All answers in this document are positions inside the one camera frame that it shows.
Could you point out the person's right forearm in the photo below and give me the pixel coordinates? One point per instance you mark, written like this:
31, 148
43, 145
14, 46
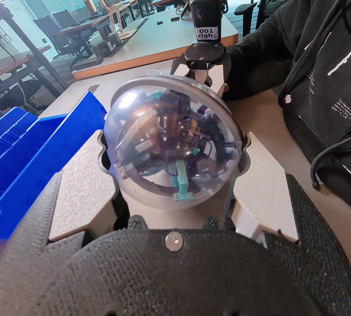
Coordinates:
258, 69

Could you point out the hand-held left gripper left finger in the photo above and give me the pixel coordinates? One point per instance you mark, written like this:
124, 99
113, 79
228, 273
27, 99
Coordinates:
82, 195

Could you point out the black office chair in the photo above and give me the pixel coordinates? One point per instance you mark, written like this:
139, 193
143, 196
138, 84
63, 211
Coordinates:
60, 34

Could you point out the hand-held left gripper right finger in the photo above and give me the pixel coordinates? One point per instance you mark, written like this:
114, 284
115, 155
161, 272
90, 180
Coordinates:
266, 201

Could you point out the blue plastic bin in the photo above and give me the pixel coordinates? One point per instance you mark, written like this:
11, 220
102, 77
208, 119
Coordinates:
38, 157

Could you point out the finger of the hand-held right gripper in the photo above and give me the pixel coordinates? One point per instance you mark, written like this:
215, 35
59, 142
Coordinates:
216, 80
182, 70

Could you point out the clear maze ball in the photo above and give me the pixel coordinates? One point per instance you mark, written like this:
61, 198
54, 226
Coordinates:
170, 140

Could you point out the wooden-edged desk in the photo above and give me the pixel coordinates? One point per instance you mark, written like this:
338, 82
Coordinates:
153, 36

